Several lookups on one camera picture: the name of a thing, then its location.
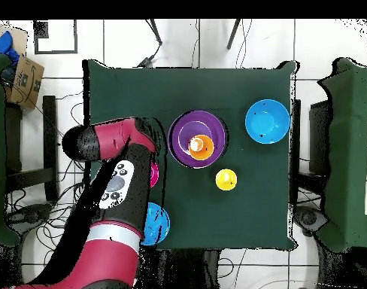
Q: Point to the orange cup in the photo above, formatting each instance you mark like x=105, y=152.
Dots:
x=204, y=149

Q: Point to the crimson small bowl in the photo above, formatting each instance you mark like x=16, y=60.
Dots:
x=154, y=174

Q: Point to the large purple bowl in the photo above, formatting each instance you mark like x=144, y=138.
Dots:
x=183, y=126

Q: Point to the yellow cup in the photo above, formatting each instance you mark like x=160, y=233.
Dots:
x=226, y=179

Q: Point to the large blue bowl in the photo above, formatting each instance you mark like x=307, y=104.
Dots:
x=267, y=121
x=158, y=224

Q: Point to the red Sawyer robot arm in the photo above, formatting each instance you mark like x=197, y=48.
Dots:
x=117, y=138

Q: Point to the dark green tablecloth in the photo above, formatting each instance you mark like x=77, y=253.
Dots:
x=201, y=90

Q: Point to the black power adapter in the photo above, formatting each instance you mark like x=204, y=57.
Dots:
x=146, y=61

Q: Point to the black tripod leg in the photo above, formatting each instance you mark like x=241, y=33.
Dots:
x=234, y=33
x=155, y=31

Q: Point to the black equipment box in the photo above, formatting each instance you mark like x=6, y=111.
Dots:
x=320, y=135

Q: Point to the grey stand base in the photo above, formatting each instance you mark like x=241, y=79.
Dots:
x=309, y=218

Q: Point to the cardboard box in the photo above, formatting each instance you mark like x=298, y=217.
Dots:
x=25, y=81

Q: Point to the blue cloth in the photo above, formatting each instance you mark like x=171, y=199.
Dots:
x=3, y=45

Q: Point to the black bench frame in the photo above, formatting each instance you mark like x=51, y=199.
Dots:
x=49, y=114

